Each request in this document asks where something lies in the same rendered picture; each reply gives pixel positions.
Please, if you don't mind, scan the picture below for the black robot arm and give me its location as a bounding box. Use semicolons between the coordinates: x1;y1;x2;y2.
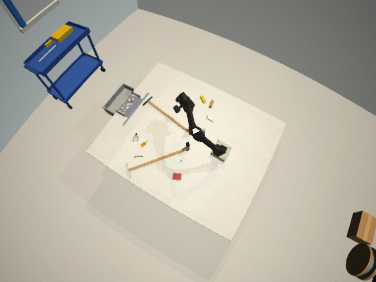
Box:
175;92;228;157

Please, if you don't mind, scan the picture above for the red rectangular block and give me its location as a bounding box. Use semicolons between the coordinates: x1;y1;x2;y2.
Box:
172;173;182;180

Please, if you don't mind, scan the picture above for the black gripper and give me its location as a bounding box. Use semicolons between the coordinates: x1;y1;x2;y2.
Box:
173;103;182;113

